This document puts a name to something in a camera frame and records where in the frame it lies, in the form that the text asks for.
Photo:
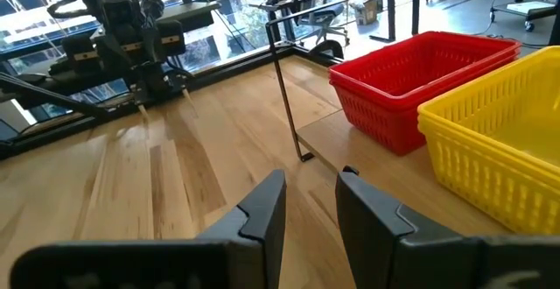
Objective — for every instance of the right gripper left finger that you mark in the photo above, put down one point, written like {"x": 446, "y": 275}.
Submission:
{"x": 258, "y": 236}

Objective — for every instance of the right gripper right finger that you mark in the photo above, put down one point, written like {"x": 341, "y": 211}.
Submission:
{"x": 372, "y": 236}

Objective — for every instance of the red plastic basket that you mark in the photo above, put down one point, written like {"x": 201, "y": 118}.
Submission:
{"x": 515, "y": 55}
{"x": 376, "y": 131}
{"x": 415, "y": 61}

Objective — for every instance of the yellow plastic basket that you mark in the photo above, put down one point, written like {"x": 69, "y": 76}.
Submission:
{"x": 525, "y": 118}
{"x": 481, "y": 184}
{"x": 431, "y": 127}

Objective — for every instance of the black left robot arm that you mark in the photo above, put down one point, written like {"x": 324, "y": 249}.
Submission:
{"x": 155, "y": 81}

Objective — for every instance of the wooden shelf board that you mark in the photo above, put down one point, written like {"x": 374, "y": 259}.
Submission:
{"x": 402, "y": 175}

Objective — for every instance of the grey desk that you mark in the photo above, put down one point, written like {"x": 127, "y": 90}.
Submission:
{"x": 197, "y": 12}

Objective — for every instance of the large window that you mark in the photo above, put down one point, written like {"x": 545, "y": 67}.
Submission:
{"x": 245, "y": 17}

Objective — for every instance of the dark office chair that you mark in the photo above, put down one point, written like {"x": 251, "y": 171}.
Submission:
{"x": 326, "y": 15}

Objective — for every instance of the open cardboard box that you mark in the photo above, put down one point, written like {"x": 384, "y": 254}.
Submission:
{"x": 365, "y": 11}

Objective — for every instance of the black desk leg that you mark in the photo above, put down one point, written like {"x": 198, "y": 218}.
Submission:
{"x": 390, "y": 9}

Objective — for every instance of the white wheeled cart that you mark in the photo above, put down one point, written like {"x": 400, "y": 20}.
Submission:
{"x": 525, "y": 8}

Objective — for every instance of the black metal shelf frame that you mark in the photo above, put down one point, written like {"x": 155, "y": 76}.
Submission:
{"x": 307, "y": 157}

